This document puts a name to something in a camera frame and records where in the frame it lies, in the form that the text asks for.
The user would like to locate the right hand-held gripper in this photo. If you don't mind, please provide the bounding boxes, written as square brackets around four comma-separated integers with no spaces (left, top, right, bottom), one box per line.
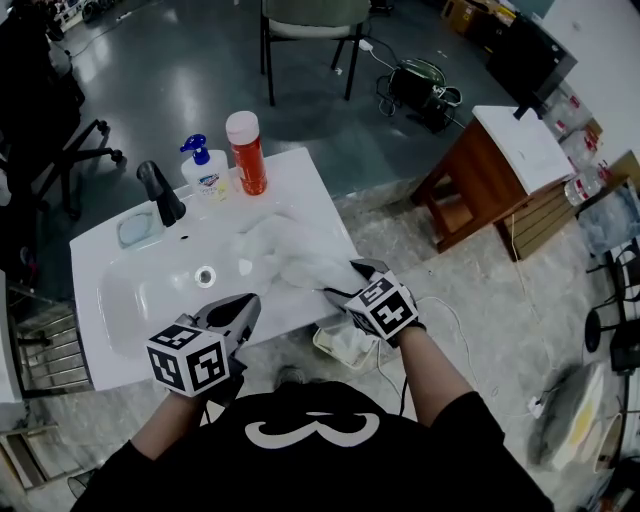
[321,257,427,349]

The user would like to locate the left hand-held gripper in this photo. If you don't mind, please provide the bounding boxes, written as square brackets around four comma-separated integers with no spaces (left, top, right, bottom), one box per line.
[145,292,263,407]

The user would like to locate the white plastic basket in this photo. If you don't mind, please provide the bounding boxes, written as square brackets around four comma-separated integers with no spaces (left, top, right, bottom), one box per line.
[313,319,381,371]

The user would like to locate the person's left forearm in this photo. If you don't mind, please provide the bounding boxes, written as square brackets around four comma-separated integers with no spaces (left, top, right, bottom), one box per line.
[130,389,206,461]

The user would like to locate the person's right forearm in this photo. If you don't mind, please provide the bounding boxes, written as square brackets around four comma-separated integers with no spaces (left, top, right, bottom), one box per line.
[397,327,474,429]

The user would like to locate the brown cardboard piece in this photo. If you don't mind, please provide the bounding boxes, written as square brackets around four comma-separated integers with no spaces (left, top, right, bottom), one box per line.
[612,149,640,184]

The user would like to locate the person's grey shoe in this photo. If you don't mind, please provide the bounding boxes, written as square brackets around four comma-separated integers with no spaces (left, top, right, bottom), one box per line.
[273,366,307,387]

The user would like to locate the white ceramic sink basin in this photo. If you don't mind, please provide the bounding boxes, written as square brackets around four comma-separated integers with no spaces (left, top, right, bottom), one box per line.
[69,146,359,392]

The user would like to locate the clear soap dish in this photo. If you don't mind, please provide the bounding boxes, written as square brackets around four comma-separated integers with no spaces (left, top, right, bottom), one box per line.
[116,209,166,250]

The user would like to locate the white soap pump bottle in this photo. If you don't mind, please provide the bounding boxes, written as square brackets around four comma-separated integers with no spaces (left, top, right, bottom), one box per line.
[179,133,232,206]

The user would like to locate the black sink faucet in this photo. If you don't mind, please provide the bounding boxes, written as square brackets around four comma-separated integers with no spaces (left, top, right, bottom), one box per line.
[136,159,187,229]

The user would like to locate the orange bottle with white cap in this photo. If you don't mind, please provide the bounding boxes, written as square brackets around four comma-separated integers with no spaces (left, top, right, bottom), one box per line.
[224,110,269,196]

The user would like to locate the wooden cabinet with white basin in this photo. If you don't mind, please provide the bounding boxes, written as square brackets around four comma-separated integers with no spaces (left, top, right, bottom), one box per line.
[409,104,576,254]

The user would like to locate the person's torso in black shirt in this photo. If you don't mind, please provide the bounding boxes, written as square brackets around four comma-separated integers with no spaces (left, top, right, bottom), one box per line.
[69,380,554,512]

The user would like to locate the wooden slatted pallet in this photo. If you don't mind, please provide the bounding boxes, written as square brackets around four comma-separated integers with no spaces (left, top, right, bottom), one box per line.
[502,179,584,262]

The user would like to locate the dark green floor appliance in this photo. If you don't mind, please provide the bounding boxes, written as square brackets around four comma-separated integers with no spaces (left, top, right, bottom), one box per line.
[387,58,464,134]

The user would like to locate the black standing fan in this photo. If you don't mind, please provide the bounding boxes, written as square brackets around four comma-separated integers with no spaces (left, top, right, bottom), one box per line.
[583,269,634,354]

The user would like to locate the cluster of clear water jugs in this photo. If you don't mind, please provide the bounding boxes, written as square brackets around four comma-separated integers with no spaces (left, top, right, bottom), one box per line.
[547,87,616,207]

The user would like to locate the white stone basin yellow inside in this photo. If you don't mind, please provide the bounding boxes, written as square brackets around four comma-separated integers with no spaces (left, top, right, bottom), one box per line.
[529,362,609,471]

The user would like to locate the marbled grey board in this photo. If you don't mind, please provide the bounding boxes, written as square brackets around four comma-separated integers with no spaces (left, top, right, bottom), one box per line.
[579,184,640,256]

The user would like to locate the grey chair with black legs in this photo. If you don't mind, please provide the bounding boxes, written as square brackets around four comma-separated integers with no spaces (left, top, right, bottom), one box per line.
[259,0,372,107]

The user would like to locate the black cabinet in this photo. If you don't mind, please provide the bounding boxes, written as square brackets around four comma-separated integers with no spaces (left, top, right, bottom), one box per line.
[609,319,640,374]

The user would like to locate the beige round bowl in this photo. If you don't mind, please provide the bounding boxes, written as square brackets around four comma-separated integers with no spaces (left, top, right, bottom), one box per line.
[594,412,626,471]

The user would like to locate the black office chair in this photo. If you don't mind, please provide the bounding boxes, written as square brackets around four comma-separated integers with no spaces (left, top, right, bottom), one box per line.
[0,0,124,221]

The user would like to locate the white floor cable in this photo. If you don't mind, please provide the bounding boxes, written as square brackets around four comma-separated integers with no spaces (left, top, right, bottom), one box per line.
[414,214,532,416]

